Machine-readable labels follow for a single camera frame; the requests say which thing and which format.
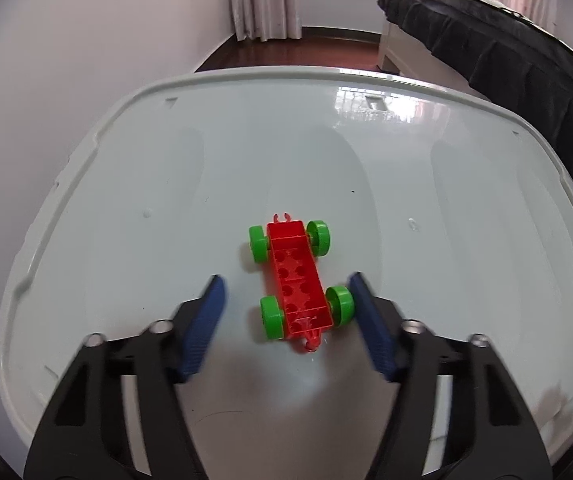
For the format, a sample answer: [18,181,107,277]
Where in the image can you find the white furniture panel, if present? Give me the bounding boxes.
[379,20,435,78]

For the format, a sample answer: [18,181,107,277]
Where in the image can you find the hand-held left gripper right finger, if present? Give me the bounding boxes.
[347,271,553,480]

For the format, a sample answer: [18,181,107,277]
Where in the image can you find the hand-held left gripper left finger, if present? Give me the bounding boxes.
[23,274,228,480]

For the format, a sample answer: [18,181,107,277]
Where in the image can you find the beige curtain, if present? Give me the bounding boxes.
[226,0,303,42]

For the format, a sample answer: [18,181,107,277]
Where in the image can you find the black pleated cloth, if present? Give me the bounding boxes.
[377,0,573,261]

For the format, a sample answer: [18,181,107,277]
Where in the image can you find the red toy car green wheels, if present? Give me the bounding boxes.
[247,213,356,356]

